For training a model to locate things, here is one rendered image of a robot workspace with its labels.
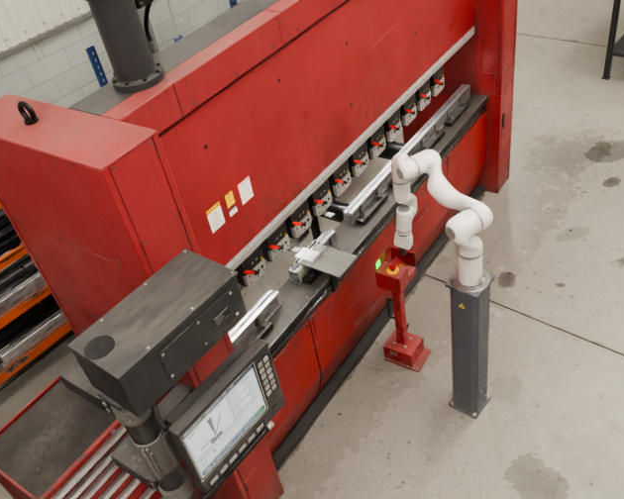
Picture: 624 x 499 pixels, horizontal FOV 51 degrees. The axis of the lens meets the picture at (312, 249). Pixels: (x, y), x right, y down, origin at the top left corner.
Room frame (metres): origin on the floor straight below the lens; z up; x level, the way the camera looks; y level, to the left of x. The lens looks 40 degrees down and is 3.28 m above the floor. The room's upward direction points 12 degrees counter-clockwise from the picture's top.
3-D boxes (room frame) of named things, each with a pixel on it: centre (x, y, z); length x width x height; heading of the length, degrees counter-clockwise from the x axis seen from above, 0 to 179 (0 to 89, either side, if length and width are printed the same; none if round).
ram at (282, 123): (3.23, -0.40, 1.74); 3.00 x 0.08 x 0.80; 138
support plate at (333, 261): (2.64, -0.07, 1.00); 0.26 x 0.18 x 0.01; 48
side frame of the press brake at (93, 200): (2.13, 0.82, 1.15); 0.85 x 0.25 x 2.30; 48
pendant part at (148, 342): (1.48, 0.51, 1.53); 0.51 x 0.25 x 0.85; 135
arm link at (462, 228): (2.26, -0.71, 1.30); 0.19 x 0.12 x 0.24; 115
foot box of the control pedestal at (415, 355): (2.72, -0.47, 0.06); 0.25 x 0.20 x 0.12; 50
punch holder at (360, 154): (3.17, -0.35, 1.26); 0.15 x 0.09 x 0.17; 138
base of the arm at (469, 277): (2.27, -0.74, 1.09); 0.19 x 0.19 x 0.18
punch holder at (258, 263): (2.42, 0.32, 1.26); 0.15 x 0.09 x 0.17; 138
